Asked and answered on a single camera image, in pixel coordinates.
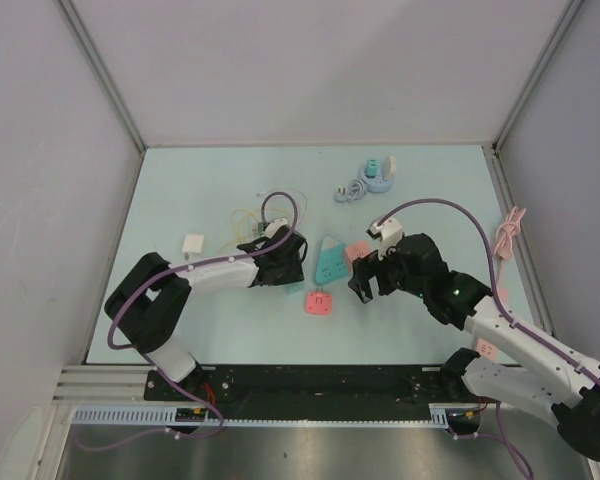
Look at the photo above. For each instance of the pink cube socket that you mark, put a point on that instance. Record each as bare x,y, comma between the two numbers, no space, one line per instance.
355,251

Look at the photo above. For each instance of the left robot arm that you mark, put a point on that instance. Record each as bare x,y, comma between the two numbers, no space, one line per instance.
147,305

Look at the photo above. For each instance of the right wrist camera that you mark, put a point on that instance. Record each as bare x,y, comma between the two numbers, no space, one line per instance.
388,233

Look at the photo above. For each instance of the pink square adapter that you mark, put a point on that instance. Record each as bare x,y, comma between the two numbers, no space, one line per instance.
318,302

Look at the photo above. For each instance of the pink power strip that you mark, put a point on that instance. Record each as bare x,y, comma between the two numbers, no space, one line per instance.
489,319

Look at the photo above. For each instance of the teal triangular power strip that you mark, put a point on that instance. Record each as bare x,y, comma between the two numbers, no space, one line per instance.
331,264

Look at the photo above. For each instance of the light teal charger plug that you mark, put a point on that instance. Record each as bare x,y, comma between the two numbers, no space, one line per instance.
294,288

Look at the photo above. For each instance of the white square adapter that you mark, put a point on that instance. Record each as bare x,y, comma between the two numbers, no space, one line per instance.
388,168

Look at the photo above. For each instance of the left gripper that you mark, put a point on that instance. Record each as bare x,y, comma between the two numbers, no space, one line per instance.
294,274

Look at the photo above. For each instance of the grey cable duct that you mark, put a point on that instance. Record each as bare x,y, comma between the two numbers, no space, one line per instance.
173,416

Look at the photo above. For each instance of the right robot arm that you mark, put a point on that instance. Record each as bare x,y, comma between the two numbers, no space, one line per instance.
555,383

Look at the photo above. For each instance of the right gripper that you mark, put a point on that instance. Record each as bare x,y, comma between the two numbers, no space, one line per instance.
365,269

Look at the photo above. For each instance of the blue round power strip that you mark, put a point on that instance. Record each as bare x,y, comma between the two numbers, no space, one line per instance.
362,185

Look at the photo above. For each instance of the white cube charger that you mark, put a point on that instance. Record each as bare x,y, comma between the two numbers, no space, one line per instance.
193,245

